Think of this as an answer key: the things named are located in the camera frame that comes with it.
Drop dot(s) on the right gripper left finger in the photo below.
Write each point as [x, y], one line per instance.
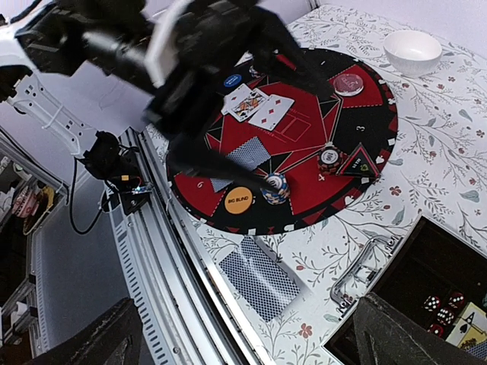
[115, 337]

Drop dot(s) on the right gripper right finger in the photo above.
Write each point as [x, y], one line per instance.
[385, 336]

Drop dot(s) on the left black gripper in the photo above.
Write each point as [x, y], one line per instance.
[211, 37]

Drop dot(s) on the ace of diamonds card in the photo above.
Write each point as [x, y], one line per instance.
[235, 102]

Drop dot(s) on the blue small blind button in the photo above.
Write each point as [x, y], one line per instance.
[232, 80]

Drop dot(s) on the dealt blue playing cards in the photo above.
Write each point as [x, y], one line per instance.
[249, 155]

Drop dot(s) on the orange big blind button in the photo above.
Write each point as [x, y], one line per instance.
[238, 200]

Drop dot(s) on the red black 100 chip stack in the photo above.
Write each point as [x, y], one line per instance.
[330, 159]

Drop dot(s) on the red black triangle card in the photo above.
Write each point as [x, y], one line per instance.
[359, 164]

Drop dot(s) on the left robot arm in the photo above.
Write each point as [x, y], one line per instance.
[48, 39]

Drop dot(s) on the red dice group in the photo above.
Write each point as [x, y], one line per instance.
[444, 315]

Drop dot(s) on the round red black poker mat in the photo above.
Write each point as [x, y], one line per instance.
[369, 118]

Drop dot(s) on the boxed card deck ace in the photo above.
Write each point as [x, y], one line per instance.
[469, 331]

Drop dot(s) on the aluminium poker chip case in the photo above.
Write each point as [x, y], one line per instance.
[405, 271]

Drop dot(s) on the white ceramic bowl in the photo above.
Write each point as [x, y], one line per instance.
[413, 53]

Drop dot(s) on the front aluminium rail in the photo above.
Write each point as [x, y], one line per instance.
[188, 314]

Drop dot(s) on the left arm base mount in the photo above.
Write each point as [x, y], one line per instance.
[117, 166]

